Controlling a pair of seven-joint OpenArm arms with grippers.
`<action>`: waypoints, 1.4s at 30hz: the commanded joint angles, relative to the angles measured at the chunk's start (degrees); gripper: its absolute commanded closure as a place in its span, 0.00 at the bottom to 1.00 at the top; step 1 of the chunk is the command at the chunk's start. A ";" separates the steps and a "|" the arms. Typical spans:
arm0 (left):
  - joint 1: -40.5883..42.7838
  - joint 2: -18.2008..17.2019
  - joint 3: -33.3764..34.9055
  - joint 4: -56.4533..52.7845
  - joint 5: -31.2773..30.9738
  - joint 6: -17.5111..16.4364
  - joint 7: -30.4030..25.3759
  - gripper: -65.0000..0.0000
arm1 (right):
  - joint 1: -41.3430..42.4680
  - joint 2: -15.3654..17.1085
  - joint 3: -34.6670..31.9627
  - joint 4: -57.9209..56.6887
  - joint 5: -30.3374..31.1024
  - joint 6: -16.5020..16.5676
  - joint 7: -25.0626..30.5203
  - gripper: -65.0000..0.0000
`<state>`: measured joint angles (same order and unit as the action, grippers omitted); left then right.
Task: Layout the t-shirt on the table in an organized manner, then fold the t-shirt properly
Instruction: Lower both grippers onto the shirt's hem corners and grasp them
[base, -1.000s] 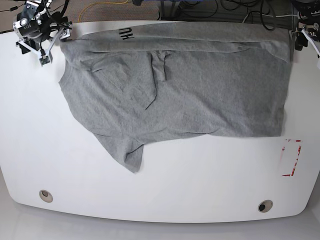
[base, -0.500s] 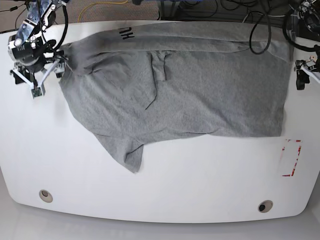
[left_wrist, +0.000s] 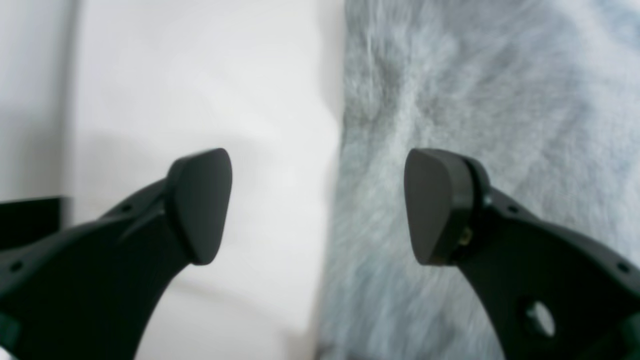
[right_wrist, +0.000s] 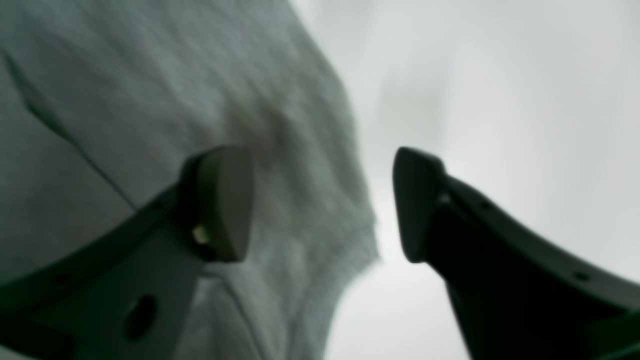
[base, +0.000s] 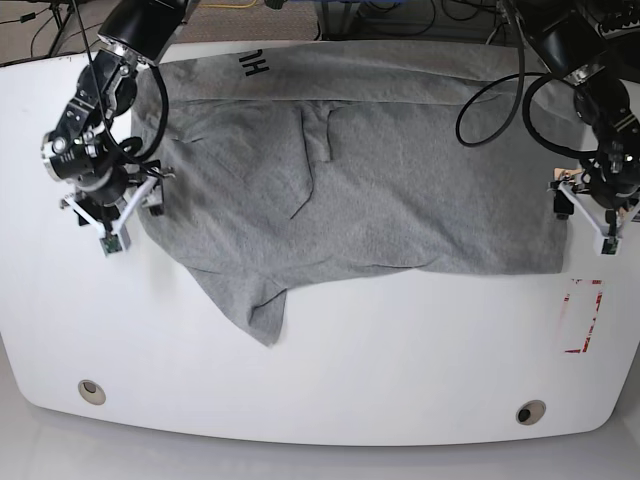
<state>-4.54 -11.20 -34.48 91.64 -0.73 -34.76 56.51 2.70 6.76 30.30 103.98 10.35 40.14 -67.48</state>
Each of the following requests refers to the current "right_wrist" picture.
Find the right gripper black image-right right finger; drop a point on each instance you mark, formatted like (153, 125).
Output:
(515, 295)

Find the right gripper black image-right left finger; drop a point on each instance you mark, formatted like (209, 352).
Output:
(127, 295)

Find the grey t-shirt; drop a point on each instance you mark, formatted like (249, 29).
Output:
(102, 101)

